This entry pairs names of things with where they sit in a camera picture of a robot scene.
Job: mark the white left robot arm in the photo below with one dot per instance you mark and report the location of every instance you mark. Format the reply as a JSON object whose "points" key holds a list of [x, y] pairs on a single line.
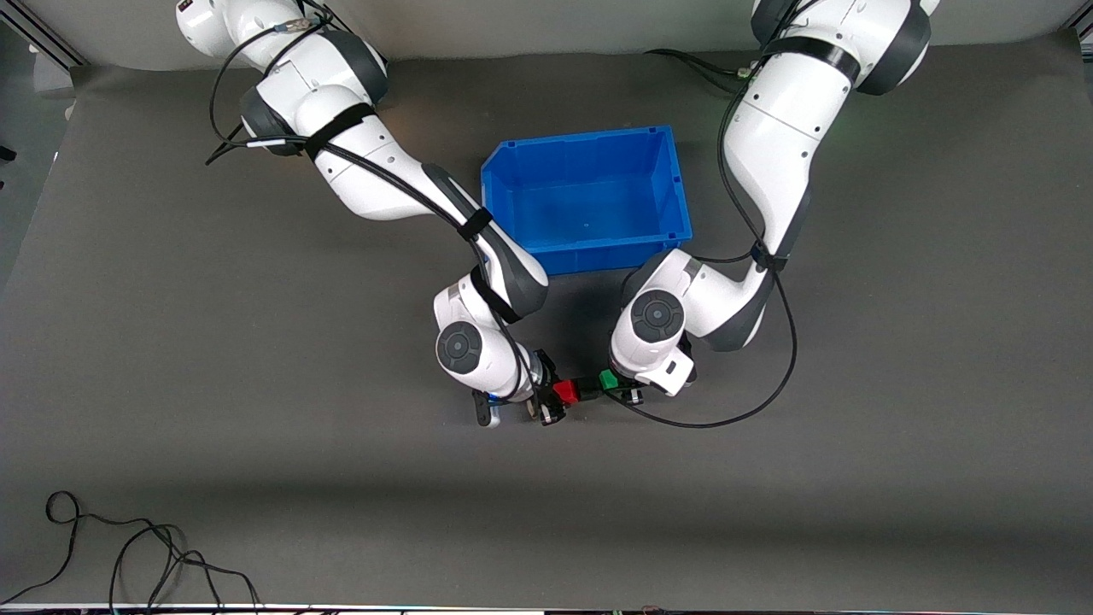
{"points": [[777, 128]]}

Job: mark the blue plastic storage bin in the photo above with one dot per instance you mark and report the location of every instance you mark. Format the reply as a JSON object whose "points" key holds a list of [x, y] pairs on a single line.
{"points": [[589, 196]]}

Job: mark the aluminium frame rail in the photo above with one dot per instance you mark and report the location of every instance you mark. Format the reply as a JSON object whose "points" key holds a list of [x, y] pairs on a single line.
{"points": [[43, 43], [1084, 32]]}

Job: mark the red cube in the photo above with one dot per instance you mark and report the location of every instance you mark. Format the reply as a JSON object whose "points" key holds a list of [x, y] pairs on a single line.
{"points": [[565, 392]]}

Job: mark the green cube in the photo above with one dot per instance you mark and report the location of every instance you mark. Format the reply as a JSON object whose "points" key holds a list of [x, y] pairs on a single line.
{"points": [[609, 380]]}

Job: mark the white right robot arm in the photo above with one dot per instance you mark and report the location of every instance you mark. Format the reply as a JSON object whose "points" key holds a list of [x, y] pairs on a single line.
{"points": [[367, 171]]}

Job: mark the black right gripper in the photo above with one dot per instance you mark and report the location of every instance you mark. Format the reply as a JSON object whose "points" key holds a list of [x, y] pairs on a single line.
{"points": [[546, 376]]}

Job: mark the black cube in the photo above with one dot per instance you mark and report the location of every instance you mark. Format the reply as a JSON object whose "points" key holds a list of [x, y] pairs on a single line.
{"points": [[589, 391]]}

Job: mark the gray table mat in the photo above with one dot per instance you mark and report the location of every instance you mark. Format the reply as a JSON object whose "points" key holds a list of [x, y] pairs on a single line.
{"points": [[546, 478]]}

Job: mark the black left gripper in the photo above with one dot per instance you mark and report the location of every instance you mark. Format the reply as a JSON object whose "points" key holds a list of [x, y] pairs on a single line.
{"points": [[630, 392]]}

